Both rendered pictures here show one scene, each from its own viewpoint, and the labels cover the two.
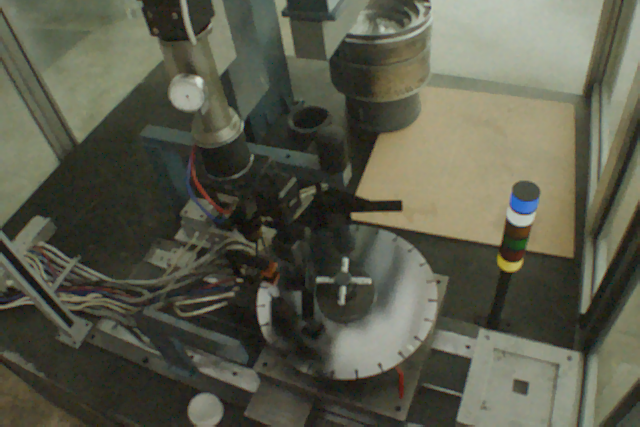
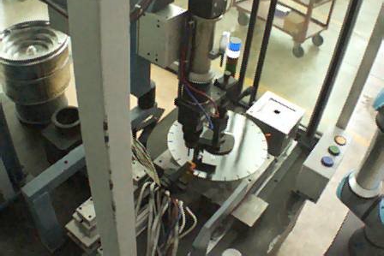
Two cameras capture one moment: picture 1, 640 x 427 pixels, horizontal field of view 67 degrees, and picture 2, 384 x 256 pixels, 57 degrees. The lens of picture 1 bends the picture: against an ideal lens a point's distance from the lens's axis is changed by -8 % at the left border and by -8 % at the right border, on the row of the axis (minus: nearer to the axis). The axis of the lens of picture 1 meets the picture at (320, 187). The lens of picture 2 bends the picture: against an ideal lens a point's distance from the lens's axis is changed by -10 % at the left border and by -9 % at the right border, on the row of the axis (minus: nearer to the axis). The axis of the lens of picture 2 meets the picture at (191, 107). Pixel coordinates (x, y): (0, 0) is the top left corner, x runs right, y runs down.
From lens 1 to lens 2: 1.07 m
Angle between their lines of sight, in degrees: 61
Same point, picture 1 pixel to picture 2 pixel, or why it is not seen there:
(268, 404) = (248, 213)
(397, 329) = (245, 129)
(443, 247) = (165, 125)
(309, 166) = (141, 112)
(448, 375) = not seen: hidden behind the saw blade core
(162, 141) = (50, 182)
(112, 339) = not seen: outside the picture
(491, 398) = (279, 121)
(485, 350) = (257, 114)
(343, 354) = (253, 151)
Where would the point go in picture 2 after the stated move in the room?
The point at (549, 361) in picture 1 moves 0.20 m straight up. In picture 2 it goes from (268, 99) to (279, 58)
